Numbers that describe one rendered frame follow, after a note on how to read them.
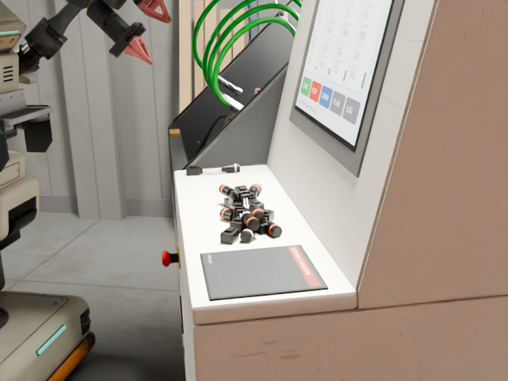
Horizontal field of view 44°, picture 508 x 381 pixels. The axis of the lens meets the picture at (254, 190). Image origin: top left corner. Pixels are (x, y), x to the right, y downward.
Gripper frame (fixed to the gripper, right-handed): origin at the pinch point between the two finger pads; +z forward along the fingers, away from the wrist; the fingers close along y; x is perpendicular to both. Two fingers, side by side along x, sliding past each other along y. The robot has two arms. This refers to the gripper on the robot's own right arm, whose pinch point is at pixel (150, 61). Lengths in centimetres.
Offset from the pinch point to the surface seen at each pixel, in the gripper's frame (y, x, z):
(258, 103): 15.0, -16.9, 26.5
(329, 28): 39, -42, 25
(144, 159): -107, 226, 11
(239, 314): 6, -88, 41
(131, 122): -95, 227, -11
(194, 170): -4.0, -27.1, 26.4
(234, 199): 6, -55, 34
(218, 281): 5, -83, 37
